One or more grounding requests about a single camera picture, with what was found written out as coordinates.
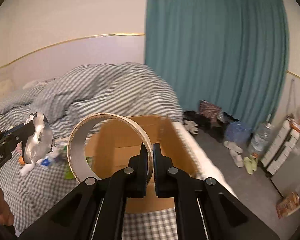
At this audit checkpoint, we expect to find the silver foil snack packet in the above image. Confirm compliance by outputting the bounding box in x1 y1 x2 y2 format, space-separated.
22 112 55 164

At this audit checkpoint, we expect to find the cardboard tape ring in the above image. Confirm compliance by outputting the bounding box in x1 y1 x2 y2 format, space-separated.
66 112 154 183

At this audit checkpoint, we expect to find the checked bed sheet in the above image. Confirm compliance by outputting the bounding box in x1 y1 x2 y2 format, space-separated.
0 146 178 239

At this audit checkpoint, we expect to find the green slipper pair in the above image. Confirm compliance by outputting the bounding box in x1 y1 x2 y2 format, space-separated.
243 155 258 175

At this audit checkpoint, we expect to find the white slipper pair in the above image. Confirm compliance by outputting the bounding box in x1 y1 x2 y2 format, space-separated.
223 141 244 168

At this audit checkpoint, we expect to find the brown cardboard box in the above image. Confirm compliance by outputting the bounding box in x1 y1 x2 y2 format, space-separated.
85 115 198 214

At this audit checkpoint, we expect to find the grey checked duvet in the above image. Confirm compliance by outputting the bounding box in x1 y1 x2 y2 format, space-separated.
0 63 183 139

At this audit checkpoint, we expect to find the orange snack box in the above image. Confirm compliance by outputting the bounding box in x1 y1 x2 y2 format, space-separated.
276 192 300 219

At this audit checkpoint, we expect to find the blue plastic bag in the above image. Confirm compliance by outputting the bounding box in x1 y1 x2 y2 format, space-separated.
224 121 252 144

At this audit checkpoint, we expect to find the large clear water bottle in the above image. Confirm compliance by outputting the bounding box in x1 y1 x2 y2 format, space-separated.
248 114 273 159

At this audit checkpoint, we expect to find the dark patterned bag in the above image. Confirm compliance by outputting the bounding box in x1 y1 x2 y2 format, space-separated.
199 100 222 124

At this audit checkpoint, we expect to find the white suitcase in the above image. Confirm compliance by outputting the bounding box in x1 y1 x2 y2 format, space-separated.
261 117 300 176

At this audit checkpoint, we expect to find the teal curtain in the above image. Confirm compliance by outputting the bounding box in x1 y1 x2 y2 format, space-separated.
145 0 289 128

